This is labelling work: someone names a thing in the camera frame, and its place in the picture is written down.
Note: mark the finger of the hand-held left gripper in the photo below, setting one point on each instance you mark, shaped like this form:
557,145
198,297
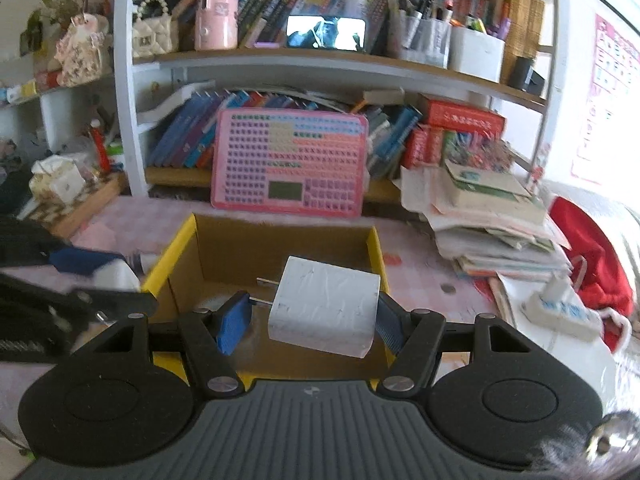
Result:
115,304
75,261

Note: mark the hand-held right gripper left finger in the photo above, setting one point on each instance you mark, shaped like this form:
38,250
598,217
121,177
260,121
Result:
232,325

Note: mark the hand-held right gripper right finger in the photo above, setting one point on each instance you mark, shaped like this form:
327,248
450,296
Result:
392,325

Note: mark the white charger plug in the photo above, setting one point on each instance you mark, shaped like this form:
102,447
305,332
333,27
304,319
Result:
320,305

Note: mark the yellow cardboard box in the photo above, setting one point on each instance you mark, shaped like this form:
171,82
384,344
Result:
280,240

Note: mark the white pen container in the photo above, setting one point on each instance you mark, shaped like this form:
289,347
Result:
475,55

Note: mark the wooden chess box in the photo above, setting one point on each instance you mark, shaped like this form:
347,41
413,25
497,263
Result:
80,210

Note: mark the floral tissue pack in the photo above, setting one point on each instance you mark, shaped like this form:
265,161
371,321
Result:
57,180

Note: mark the white green cup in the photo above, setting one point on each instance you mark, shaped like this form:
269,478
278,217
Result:
116,159

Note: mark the red pen with white cap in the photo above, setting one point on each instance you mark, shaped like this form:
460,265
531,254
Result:
100,150

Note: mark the stack of papers and books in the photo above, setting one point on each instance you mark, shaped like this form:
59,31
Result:
490,225

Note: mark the white bookshelf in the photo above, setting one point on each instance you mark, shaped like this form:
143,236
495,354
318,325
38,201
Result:
125,110

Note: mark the row of blue books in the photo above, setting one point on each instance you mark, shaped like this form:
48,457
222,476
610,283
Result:
180,135

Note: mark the pink learning board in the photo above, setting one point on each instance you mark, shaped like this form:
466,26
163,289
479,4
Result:
250,160

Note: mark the white power strip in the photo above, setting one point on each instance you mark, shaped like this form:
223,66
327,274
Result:
560,315

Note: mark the open white book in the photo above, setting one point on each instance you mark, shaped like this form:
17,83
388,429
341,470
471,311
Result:
170,102

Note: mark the dried flower bouquet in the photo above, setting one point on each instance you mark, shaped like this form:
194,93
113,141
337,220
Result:
82,52

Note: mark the red garment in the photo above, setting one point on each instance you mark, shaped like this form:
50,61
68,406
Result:
595,260

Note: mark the red boxed book set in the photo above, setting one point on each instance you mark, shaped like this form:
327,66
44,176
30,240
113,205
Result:
460,120

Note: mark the white quilted handbag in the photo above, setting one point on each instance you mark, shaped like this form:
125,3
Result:
152,32

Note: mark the furry sleeve with metal button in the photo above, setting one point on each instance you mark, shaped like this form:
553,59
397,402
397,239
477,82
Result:
610,440

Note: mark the black small box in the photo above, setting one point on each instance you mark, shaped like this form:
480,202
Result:
525,75

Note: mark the pink cylinder case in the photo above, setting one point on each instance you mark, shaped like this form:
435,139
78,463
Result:
216,15

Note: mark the clear pen holder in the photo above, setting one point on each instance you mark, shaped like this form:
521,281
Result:
420,40

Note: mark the phone showing video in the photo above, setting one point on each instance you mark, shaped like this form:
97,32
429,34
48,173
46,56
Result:
325,32

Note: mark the stack of yellow books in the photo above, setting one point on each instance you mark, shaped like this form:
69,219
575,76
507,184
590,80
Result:
525,25

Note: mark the pink wall poster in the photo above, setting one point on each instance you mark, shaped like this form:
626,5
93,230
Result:
610,100

